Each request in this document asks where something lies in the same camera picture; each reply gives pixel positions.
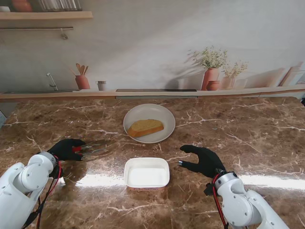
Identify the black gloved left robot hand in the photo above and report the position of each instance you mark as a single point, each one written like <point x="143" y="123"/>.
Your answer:
<point x="63" y="150"/>

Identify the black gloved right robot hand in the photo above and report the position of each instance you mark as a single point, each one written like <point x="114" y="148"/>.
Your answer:
<point x="209" y="162"/>

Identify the white bento box printed side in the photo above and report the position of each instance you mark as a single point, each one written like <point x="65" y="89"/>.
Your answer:
<point x="146" y="175"/>

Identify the toasted bread slice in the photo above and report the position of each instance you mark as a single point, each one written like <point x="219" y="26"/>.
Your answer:
<point x="145" y="127"/>

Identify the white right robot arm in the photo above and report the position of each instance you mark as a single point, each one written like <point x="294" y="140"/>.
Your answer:
<point x="240" y="207"/>

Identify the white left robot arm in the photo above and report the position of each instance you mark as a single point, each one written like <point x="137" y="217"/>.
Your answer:
<point x="23" y="176"/>

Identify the printed kitchen scene backdrop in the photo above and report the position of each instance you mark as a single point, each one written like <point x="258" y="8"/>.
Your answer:
<point x="152" y="35"/>

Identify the round white plate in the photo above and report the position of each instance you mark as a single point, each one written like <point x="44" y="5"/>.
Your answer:
<point x="152" y="112"/>

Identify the dark blurry object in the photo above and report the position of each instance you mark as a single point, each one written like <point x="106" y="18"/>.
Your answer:
<point x="303" y="101"/>

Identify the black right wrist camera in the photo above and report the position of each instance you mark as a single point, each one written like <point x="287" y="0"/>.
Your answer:
<point x="209" y="189"/>

